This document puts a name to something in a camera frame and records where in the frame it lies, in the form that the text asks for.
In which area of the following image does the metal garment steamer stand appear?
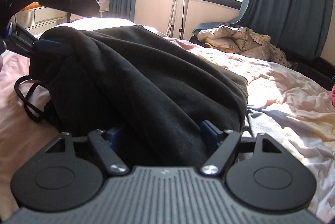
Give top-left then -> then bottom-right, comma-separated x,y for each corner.
165,0 -> 201,40

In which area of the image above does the white drawer dresser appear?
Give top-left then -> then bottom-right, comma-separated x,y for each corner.
15,7 -> 67,29

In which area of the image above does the black fleece garment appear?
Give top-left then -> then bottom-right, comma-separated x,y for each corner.
29,25 -> 247,167

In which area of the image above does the pink fluffy garment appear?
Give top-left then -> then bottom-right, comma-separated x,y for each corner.
331,84 -> 335,108

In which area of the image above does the beige puffer jacket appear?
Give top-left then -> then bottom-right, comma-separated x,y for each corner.
196,25 -> 291,68

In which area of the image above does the right teal curtain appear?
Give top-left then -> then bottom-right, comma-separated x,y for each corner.
192,0 -> 335,61

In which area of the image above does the black side sofa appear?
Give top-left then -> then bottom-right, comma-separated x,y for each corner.
190,35 -> 334,91

